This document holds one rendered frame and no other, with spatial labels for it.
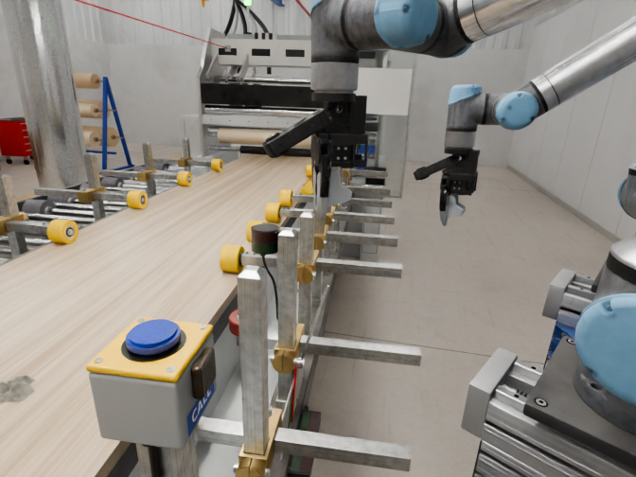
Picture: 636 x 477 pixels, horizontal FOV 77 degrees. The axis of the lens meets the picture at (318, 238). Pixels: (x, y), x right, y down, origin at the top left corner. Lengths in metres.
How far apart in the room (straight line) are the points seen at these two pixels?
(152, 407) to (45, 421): 0.50
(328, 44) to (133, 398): 0.52
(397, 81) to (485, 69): 6.55
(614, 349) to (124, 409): 0.42
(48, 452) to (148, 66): 11.00
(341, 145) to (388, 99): 2.62
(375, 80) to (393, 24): 2.71
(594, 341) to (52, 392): 0.82
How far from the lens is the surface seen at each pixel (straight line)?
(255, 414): 0.71
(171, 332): 0.34
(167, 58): 11.24
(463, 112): 1.08
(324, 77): 0.65
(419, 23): 0.58
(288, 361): 0.91
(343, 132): 0.67
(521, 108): 0.95
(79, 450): 0.76
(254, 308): 0.59
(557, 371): 0.71
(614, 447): 0.62
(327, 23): 0.65
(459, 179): 1.09
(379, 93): 3.27
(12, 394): 0.90
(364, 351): 0.96
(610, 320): 0.45
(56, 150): 4.80
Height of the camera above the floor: 1.41
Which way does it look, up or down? 20 degrees down
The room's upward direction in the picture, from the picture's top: 2 degrees clockwise
